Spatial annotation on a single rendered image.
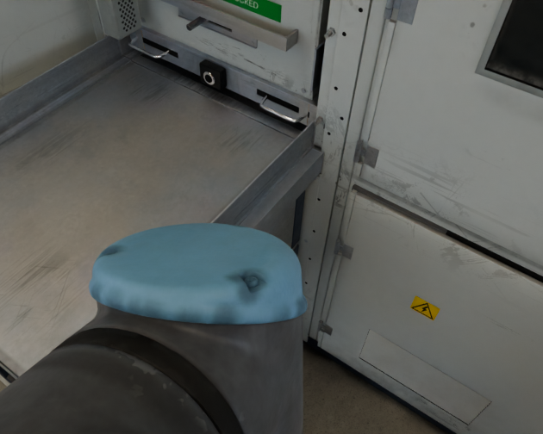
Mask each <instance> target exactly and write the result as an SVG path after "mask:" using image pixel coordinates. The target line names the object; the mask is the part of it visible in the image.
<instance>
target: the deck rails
mask: <svg viewBox="0 0 543 434"><path fill-rule="evenodd" d="M129 62H131V59H128V58H126V57H124V56H122V53H121V48H120V45H119V40H118V39H116V38H113V37H111V36H109V35H108V36H106V37H104V38H103V39H101V40H99V41H98V42H96V43H94V44H93V45H91V46H88V47H87V48H85V49H84V50H83V51H81V52H79V53H77V54H75V55H73V56H72V57H70V58H69V59H67V60H65V61H63V62H62V63H60V64H58V65H56V66H55V67H53V68H52V69H50V70H48V71H46V72H44V73H42V74H41V75H40V76H38V77H36V78H34V79H32V80H31V81H29V82H27V83H26V84H24V85H22V86H21V87H19V88H17V89H16V90H13V91H11V92H10V93H9V94H7V95H6V96H3V97H1V98H0V145H1V144H3V143H5V142H6V141H8V140H10V139H11V138H13V137H14V136H16V135H17V134H19V133H20V132H22V131H23V130H25V129H26V128H28V127H30V126H32V125H33V124H35V123H36V122H37V121H39V120H41V119H42V118H44V117H45V116H47V115H49V114H50V113H52V112H53V111H54V110H56V109H58V108H59V107H61V106H62V105H64V104H66V103H67V102H69V101H71V99H73V98H74V97H76V96H78V95H80V94H81V93H83V92H84V91H86V90H88V89H89V88H90V87H92V86H93V85H95V84H97V83H98V82H100V81H102V80H103V79H105V78H106V77H107V76H109V75H111V74H112V73H114V72H115V71H117V70H119V69H120V68H122V67H123V66H125V65H126V64H128V63H129ZM313 127H314V122H313V121H312V122H311V123H310V124H309V125H308V126H307V127H306V128H305V129H304V130H303V131H302V132H301V133H300V134H299V135H298V136H297V137H296V138H295V139H294V140H293V141H292V142H291V143H290V144H289V145H288V146H287V147H286V148H285V149H284V150H283V151H282V152H281V153H280V154H279V155H278V156H277V157H276V158H275V159H274V160H273V161H272V162H271V163H270V164H269V165H268V166H267V167H266V168H265V169H264V170H263V171H262V172H261V173H260V174H259V175H258V176H257V177H256V178H255V179H254V180H253V181H252V182H251V183H250V184H249V185H248V186H247V187H246V188H245V189H244V190H243V191H242V192H241V193H240V194H239V195H238V196H237V197H236V198H235V199H234V200H233V201H232V202H231V203H230V204H229V205H228V206H227V207H226V208H225V209H224V210H223V211H222V212H221V213H220V214H218V215H217V216H216V217H215V218H214V219H213V220H212V221H211V222H210V223H219V224H228V225H232V226H239V225H240V224H241V222H242V221H243V220H244V219H245V218H246V217H247V216H248V215H249V214H250V213H251V212H252V211H253V210H254V209H255V208H256V207H257V206H258V205H259V204H260V203H261V202H262V201H263V200H264V199H265V198H266V197H267V196H268V195H269V194H270V193H271V192H272V191H273V190H274V189H275V188H276V186H277V185H278V184H279V183H280V182H281V181H282V180H283V179H284V178H285V177H286V176H287V175H288V174H289V173H290V172H291V171H292V169H293V168H294V167H295V166H296V165H297V164H298V163H299V162H300V161H301V160H302V159H303V158H304V157H305V156H306V155H307V154H308V153H309V151H310V150H311V149H312V148H313V146H311V141H312V134H313Z"/></svg>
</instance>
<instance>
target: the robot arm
mask: <svg viewBox="0 0 543 434"><path fill-rule="evenodd" d="M89 290H90V295H91V296H92V298H94V299H95V300H96V301H97V315H96V316H95V318H94V319H93V320H92V321H90V322H89V323H88V324H86V325H85V326H83V327H82V328H81V329H79V330H78V331H77V332H75V333H74V334H72V335H71V336H70V337H69V338H68V339H66V340H65V341H64V342H63V343H61V344H60V345H59V346H57V347H56V348H55V349H54V350H52V351H51V352H50V353H49V354H47V355H46V356H44V357H43V358H42V359H41V360H40V361H39V362H38V363H36V364H35V365H34V366H32V367H31V368H30V369H28V370H27V371H26V372H25V373H23V374H22V375H21V376H19V377H18V378H17V379H16V380H14V381H13V382H12V383H10V384H9V385H8V386H7V387H6V388H5V389H4V390H2V391H1V392H0V434H303V313H305V312H306V310H307V307H308V304H307V300H306V298H305V296H304V295H303V284H302V269H301V264H300V262H299V260H298V257H297V255H296V253H295V252H294V251H293V250H292V249H291V248H290V247H289V246H288V245H287V244H286V243H285V242H284V241H282V240H281V239H279V238H277V237H275V236H273V235H271V234H269V233H267V232H262V231H260V230H257V229H253V228H250V227H246V226H232V225H228V224H219V223H190V224H179V225H171V226H162V227H156V228H153V229H148V230H145V231H142V232H137V233H134V234H131V235H129V236H127V237H125V238H123V239H119V240H117V241H116V242H115V243H113V244H112V245H110V246H108V247H107V248H106V249H105V250H104V251H102V252H101V253H100V255H99V256H98V258H97V260H96V261H95V263H94V265H93V269H92V278H91V280H90V283H89Z"/></svg>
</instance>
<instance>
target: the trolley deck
mask: <svg viewBox="0 0 543 434"><path fill-rule="evenodd" d="M293 140H294V139H292V138H291V137H289V136H286V135H284V134H282V133H280V132H278V131H276V130H274V129H272V128H270V127H267V126H265V125H263V124H261V123H259V122H257V121H255V120H253V119H251V118H249V117H247V116H244V115H242V114H240V113H238V112H236V111H234V110H232V109H230V108H228V107H225V106H223V105H221V104H220V103H218V102H215V101H213V100H211V99H209V98H207V97H205V96H202V95H200V94H198V93H196V92H195V91H193V90H190V89H188V88H186V87H184V86H182V85H180V84H177V83H175V82H173V81H172V80H170V79H168V78H166V77H162V76H160V75H159V74H157V73H155V72H153V71H150V70H148V69H147V68H145V67H142V66H140V65H137V64H136V63H134V62H132V61H131V62H129V63H128V64H126V65H125V66H123V67H122V68H120V69H119V70H117V71H115V72H114V73H112V74H111V75H109V76H107V77H106V78H105V79H103V80H102V81H100V82H98V83H97V84H95V85H93V86H92V87H90V88H89V89H88V90H86V91H84V92H83V93H81V94H80V95H78V96H76V97H74V98H73V99H71V101H69V102H67V103H66V104H64V105H62V106H61V107H59V108H57V109H56V110H54V111H53V112H52V113H50V114H49V115H47V116H45V117H44V118H42V119H41V120H39V121H37V122H36V123H35V124H33V125H32V126H30V127H28V128H26V129H25V130H23V131H22V132H20V133H19V134H17V135H16V136H14V137H13V138H11V139H9V140H8V141H6V142H5V143H3V144H1V145H0V366H1V367H2V368H3V369H4V370H5V371H7V372H8V373H9V374H10V375H11V376H13V377H14V378H15V379H17V378H18V377H19V376H21V375H22V374H23V373H25V372H26V371H27V370H28V369H30V368H31V367H32V366H34V365H35V364H36V363H38V362H39V361H40V360H41V359H42V358H43V357H45V356H46V355H47V354H49V353H50V352H51V351H52V350H54V349H55V348H56V347H57V346H59V345H60V344H61V343H63V342H64V341H65V340H66V339H68V338H69V337H70V336H71V335H72V334H74V333H75V332H77V331H78V330H79V329H81V328H82V327H83V326H85V325H86V324H88V323H89V322H90V321H92V320H93V319H94V318H95V316H96V315H97V301H96V300H95V299H94V298H92V296H91V293H90V290H89V283H90V280H91V278H92V269H93V265H94V263H95V261H96V260H97V258H98V256H99V255H100V253H101V252H102V251H104V250H105V249H106V248H107V247H108V246H110V245H112V244H113V243H115V242H116V241H117V240H119V239H123V238H125V237H127V236H129V235H131V234H134V233H138V232H142V231H145V230H148V229H153V228H156V227H162V226H171V225H179V224H190V223H210V222H211V221H212V220H213V219H214V218H215V217H216V216H217V215H218V214H220V213H221V212H222V211H223V210H224V209H225V208H226V207H227V206H228V205H229V204H230V203H231V202H232V201H233V200H234V199H235V198H236V197H237V196H238V195H239V194H240V193H241V192H242V191H243V190H244V189H245V188H246V187H247V186H248V185H249V184H250V183H251V182H252V181H253V180H254V179H255V178H256V177H257V176H258V175H259V174H260V173H261V172H262V171H263V170H264V169H265V168H266V167H267V166H268V165H269V164H270V163H271V162H272V161H273V160H274V159H275V158H276V157H277V156H278V155H279V154H280V153H281V152H282V151H283V150H284V149H285V148H286V147H287V146H288V145H289V144H290V143H291V142H292V141H293ZM323 154H324V152H319V151H317V150H316V149H314V148H312V149H311V150H310V151H309V153H308V154H307V155H306V156H305V157H304V158H303V159H302V160H301V161H300V162H299V163H298V164H297V165H296V166H295V167H294V168H293V169H292V171H291V172H290V173H289V174H288V175H287V176H286V177H285V178H284V179H283V180H282V181H281V182H280V183H279V184H278V185H277V186H276V188H275V189H274V190H273V191H272V192H271V193H270V194H269V195H268V196H267V197H266V198H265V199H264V200H263V201H262V202H261V203H260V204H259V205H258V206H257V207H256V208H255V209H254V210H253V211H252V212H251V213H250V214H249V215H248V216H247V217H246V218H245V219H244V220H243V221H242V222H241V224H240V226H246V227H250V228H253V229H257V230H260V231H262V232H265V233H267V232H268V231H269V230H270V229H271V227H272V226H273V225H274V224H275V223H276V222H277V221H278V219H279V218H280V217H281V216H282V215H283V214H284V213H285V211H286V210H287V209H288V208H289V207H290V206H291V205H292V204H293V202H294V201H295V200H296V199H297V198H298V197H299V196H300V194H302V192H303V191H304V190H305V189H306V188H308V186H309V185H310V184H311V183H312V182H313V181H314V180H315V178H316V177H317V176H318V175H319V174H320V173H321V166H322V160H323Z"/></svg>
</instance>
